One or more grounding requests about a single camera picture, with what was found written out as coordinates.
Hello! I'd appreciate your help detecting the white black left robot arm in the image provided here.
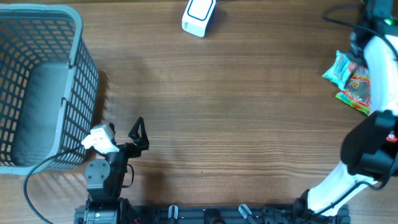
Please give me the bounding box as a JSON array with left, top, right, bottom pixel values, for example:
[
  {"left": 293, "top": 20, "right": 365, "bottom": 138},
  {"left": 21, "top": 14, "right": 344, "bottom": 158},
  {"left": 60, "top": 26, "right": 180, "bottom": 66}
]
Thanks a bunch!
[{"left": 74, "top": 117, "right": 149, "bottom": 224}]

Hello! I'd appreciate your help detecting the red Nescafe coffee stick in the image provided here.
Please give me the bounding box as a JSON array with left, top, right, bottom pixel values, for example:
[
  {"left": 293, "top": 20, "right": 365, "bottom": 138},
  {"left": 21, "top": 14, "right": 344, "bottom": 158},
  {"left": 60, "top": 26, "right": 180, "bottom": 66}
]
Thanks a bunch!
[{"left": 386, "top": 132, "right": 398, "bottom": 142}]

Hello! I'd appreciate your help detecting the green Haribo candy bag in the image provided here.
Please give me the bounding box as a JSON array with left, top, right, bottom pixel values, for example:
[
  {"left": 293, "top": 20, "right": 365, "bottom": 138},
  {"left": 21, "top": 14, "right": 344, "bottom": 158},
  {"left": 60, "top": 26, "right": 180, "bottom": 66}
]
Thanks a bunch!
[{"left": 335, "top": 73, "right": 371, "bottom": 115}]

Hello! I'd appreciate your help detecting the grey plastic basket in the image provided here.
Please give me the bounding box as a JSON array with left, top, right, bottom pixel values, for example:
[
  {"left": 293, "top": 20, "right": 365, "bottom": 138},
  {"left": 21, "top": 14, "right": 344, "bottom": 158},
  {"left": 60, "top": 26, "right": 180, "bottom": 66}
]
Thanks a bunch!
[{"left": 1, "top": 4, "right": 99, "bottom": 175}]

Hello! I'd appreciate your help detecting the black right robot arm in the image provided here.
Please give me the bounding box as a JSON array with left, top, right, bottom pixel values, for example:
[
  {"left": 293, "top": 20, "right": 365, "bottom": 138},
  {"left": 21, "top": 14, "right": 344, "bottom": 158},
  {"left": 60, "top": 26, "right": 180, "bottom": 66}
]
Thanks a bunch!
[{"left": 290, "top": 0, "right": 397, "bottom": 223}]

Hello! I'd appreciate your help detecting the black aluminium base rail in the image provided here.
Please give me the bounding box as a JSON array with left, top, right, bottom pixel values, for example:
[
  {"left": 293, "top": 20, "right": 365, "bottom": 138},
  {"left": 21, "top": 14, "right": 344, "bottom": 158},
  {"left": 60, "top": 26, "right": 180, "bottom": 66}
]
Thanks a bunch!
[{"left": 73, "top": 203, "right": 351, "bottom": 224}]

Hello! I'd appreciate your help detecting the light blue snack packet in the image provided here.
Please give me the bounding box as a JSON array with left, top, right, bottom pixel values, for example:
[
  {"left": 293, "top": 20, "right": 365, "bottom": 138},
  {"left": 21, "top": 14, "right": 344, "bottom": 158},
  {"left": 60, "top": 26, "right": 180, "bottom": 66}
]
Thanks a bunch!
[{"left": 322, "top": 50, "right": 357, "bottom": 90}]

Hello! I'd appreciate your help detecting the white barcode scanner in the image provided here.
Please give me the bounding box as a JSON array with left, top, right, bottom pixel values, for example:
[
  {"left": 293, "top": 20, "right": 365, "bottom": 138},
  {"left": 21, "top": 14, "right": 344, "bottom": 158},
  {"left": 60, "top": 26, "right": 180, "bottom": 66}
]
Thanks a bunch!
[{"left": 182, "top": 0, "right": 217, "bottom": 38}]

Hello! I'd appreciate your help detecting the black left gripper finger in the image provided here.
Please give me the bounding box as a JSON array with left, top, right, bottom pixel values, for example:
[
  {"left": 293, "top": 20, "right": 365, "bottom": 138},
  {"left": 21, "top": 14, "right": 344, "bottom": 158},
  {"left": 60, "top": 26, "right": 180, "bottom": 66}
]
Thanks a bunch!
[
  {"left": 128, "top": 116, "right": 149, "bottom": 149},
  {"left": 106, "top": 123, "right": 116, "bottom": 143}
]

